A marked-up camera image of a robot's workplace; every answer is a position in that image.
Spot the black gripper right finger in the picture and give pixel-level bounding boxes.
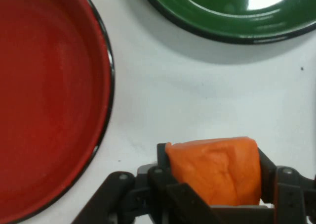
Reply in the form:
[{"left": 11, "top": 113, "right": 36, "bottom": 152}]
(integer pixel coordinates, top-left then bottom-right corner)
[{"left": 256, "top": 146, "right": 316, "bottom": 224}]

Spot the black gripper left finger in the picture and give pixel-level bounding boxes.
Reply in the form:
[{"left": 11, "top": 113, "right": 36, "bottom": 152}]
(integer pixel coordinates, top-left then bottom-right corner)
[{"left": 71, "top": 142, "right": 213, "bottom": 224}]

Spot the orange carrot chunk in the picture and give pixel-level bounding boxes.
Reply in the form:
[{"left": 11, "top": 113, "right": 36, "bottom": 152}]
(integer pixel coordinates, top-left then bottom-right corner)
[{"left": 164, "top": 135, "right": 263, "bottom": 207}]

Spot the red enamel plate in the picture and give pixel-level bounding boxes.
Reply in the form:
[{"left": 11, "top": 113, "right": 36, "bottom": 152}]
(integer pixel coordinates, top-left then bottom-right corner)
[{"left": 0, "top": 0, "right": 116, "bottom": 224}]

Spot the green enamel plate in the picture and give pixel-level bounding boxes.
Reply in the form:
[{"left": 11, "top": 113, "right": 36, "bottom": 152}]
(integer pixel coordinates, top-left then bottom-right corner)
[{"left": 137, "top": 0, "right": 316, "bottom": 45}]

